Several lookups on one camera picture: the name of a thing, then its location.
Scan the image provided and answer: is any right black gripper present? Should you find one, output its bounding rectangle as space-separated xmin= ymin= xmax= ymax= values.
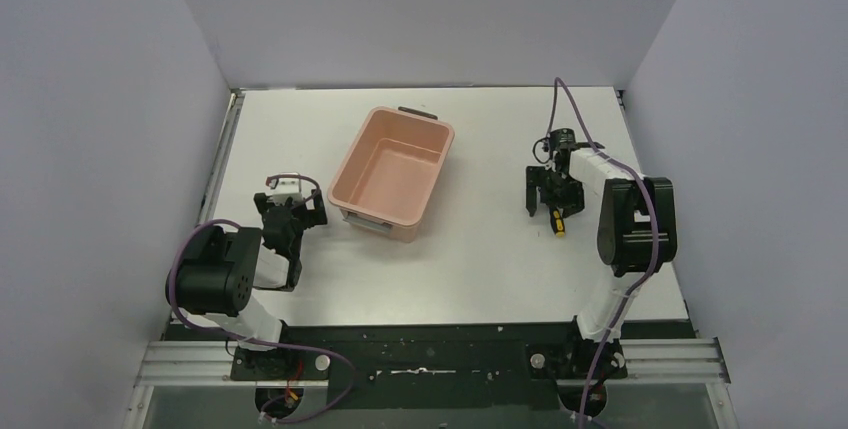
xmin=526 ymin=164 xmax=581 ymax=217

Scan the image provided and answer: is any yellow black handled screwdriver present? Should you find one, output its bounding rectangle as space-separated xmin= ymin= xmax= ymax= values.
xmin=550 ymin=208 xmax=566 ymax=237

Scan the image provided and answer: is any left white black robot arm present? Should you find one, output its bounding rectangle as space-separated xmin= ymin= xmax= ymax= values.
xmin=165 ymin=189 xmax=328 ymax=379

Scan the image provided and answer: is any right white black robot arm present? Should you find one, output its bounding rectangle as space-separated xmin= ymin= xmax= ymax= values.
xmin=525 ymin=128 xmax=677 ymax=343

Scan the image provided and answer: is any pink plastic bin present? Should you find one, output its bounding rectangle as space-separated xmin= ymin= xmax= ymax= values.
xmin=325 ymin=107 xmax=455 ymax=243

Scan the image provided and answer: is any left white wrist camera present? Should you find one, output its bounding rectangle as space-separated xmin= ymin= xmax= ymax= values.
xmin=268 ymin=178 xmax=303 ymax=205

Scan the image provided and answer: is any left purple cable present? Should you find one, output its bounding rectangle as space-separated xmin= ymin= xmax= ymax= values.
xmin=166 ymin=174 xmax=357 ymax=426

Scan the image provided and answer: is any purple cable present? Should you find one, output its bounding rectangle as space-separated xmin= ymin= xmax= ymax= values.
xmin=166 ymin=174 xmax=357 ymax=426
xmin=547 ymin=77 xmax=664 ymax=429

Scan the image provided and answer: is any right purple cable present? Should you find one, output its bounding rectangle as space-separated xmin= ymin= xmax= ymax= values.
xmin=547 ymin=77 xmax=664 ymax=429

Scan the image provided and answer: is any left side aluminium rail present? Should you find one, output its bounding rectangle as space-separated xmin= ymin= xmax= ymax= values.
xmin=196 ymin=89 xmax=245 ymax=224

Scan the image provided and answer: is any aluminium rail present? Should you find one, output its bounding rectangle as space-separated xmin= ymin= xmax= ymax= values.
xmin=196 ymin=89 xmax=245 ymax=224
xmin=136 ymin=339 xmax=730 ymax=388

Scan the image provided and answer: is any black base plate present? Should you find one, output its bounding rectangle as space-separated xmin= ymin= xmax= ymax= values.
xmin=162 ymin=321 xmax=696 ymax=411

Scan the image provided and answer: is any aluminium front rail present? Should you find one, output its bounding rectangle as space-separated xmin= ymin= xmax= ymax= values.
xmin=136 ymin=339 xmax=730 ymax=388

